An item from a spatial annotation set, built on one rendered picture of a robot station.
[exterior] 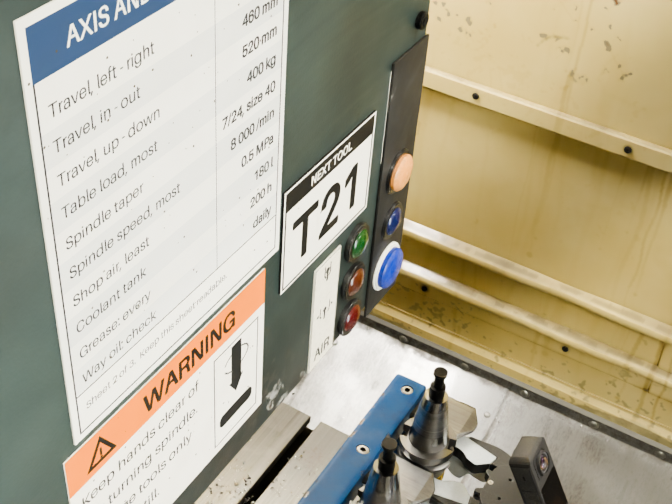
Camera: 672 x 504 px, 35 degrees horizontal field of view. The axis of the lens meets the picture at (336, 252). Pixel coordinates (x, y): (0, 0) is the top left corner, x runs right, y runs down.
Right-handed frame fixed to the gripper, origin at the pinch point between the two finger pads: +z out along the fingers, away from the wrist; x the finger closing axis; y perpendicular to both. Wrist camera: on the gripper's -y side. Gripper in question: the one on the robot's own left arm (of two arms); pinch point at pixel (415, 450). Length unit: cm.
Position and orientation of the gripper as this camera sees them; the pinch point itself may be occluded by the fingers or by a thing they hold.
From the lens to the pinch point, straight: 120.6
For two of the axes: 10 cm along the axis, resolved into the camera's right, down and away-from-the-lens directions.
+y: -0.9, 7.7, 6.4
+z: -8.6, -3.8, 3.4
